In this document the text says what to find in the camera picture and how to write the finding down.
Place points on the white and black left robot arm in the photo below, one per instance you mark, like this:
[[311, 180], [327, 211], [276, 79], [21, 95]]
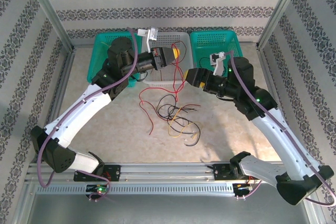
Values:
[[78, 119]]

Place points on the aluminium mounting rail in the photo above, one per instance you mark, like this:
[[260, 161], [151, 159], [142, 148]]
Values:
[[168, 171]]

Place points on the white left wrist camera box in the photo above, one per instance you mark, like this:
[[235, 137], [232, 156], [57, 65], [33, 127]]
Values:
[[150, 36]]

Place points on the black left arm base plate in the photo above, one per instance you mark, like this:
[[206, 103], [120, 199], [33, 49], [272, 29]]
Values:
[[114, 172]]

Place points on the teal perforated plastic basket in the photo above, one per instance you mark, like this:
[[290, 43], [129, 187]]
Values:
[[204, 40], [98, 51]]

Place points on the small right circuit board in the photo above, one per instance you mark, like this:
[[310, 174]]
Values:
[[242, 188]]

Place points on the grey metal sheet panel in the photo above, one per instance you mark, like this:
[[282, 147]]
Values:
[[168, 211]]

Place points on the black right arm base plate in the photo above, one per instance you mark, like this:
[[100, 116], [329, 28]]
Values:
[[221, 171]]

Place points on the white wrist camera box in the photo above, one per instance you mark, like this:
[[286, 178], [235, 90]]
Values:
[[218, 62], [150, 36]]

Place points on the aluminium side rail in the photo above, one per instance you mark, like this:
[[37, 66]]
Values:
[[64, 77]]

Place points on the aluminium frame post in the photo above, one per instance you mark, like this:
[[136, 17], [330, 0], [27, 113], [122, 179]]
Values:
[[279, 9], [48, 9]]

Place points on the small left circuit board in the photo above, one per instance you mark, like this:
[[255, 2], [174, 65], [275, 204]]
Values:
[[97, 189]]

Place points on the white perforated plastic basket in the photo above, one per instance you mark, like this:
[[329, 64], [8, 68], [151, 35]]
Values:
[[165, 40]]

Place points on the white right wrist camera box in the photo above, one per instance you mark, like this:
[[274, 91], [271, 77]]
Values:
[[218, 62]]

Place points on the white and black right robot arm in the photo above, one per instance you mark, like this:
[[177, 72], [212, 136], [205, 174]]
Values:
[[283, 134]]

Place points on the small circuit board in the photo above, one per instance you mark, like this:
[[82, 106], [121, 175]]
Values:
[[97, 189], [242, 188]]

